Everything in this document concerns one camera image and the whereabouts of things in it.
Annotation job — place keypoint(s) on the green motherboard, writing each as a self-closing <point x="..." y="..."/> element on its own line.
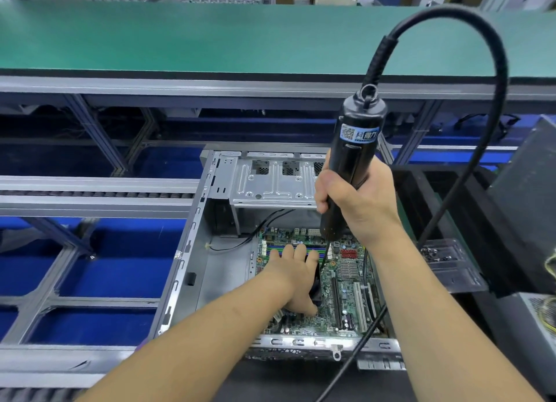
<point x="347" y="297"/>

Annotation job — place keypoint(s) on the grey power supply unit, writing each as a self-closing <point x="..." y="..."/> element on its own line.
<point x="540" y="332"/>

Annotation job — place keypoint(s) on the grey roller conveyor rail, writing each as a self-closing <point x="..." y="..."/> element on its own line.
<point x="61" y="376"/>

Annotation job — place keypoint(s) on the grey flat metal rail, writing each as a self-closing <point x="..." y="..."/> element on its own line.
<point x="95" y="198"/>

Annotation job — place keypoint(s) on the person's left hand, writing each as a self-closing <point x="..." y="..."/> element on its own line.
<point x="294" y="274"/>

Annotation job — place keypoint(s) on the clear plastic screw tray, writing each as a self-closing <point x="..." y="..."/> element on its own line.
<point x="452" y="265"/>

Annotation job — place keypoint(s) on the person's right hand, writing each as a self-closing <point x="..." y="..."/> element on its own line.
<point x="369" y="206"/>

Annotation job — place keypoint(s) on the green conveyor belt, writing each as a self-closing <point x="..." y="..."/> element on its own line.
<point x="174" y="37"/>

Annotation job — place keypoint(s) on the grey metal computer case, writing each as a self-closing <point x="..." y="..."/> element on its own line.
<point x="217" y="206"/>

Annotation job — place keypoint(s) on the person's left forearm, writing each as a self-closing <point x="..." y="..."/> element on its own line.
<point x="182" y="350"/>

